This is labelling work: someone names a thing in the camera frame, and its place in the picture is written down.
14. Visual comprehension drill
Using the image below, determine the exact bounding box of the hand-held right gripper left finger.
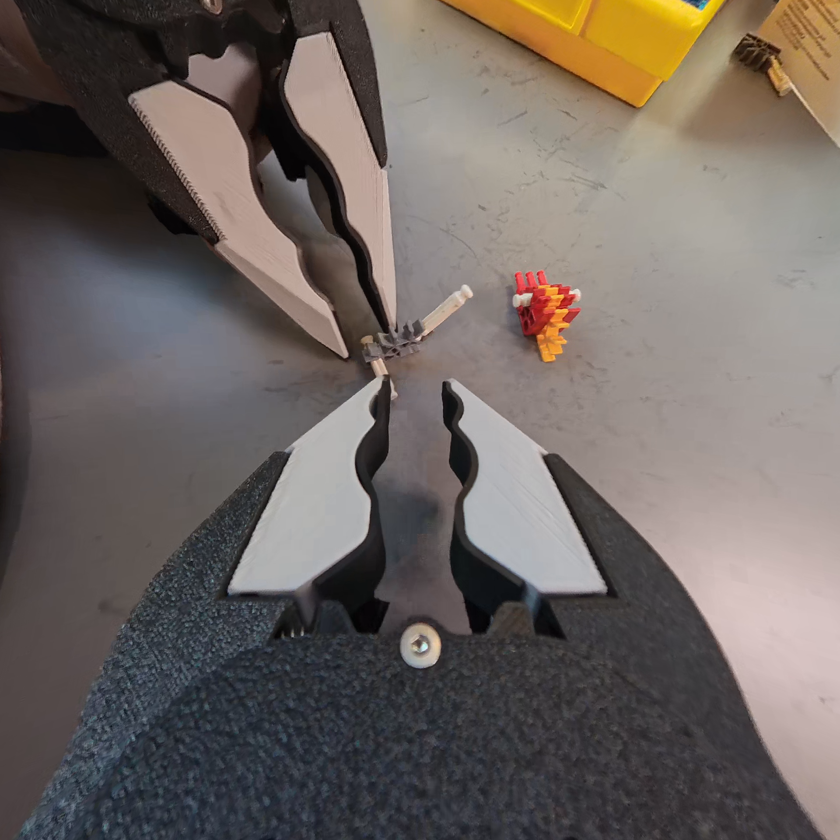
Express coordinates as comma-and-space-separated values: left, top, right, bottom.
227, 375, 392, 634

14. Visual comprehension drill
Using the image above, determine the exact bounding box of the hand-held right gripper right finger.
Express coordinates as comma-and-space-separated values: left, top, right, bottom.
441, 378, 608, 636

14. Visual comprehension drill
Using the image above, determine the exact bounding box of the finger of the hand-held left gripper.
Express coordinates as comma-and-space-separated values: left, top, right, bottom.
128, 79, 350, 361
281, 31, 398, 329

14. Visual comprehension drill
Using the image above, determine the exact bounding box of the person's left forearm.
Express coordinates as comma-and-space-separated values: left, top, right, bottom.
0, 0, 73, 112

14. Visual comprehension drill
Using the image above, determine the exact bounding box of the red and yellow connector stack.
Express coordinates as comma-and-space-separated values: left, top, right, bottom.
514, 270, 583, 363

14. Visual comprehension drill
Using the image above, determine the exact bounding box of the large yellow plastic bin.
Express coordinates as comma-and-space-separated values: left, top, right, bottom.
440, 0, 726, 109

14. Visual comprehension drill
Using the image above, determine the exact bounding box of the printed toy set box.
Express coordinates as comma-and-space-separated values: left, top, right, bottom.
758, 0, 840, 148

